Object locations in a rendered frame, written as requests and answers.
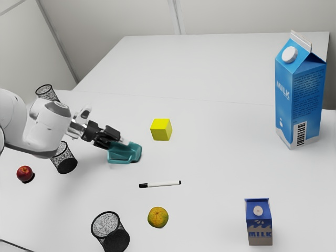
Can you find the small blue milk carton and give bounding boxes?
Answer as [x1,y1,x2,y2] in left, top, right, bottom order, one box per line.
[244,197,274,247]

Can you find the orange fruit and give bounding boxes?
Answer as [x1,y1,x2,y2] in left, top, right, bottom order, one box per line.
[147,206,170,229]

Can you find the yellow block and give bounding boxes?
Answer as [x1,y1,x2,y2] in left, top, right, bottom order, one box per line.
[150,118,173,142]

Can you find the black mesh pen holder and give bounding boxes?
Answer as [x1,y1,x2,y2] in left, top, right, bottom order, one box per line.
[90,211,131,252]
[49,141,78,175]
[35,83,61,103]

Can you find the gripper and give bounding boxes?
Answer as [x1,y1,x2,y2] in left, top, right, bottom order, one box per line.
[81,120,130,151]

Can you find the tall blue milk carton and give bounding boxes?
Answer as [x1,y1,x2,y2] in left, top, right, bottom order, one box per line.
[274,29,328,151]

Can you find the red apple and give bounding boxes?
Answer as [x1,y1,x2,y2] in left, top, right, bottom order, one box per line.
[16,165,34,182]

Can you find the teal faceted mug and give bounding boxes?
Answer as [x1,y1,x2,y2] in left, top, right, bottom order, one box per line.
[107,141,143,165]

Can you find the white marker pen black cap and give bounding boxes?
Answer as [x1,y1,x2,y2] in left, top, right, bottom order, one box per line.
[139,180,182,189]

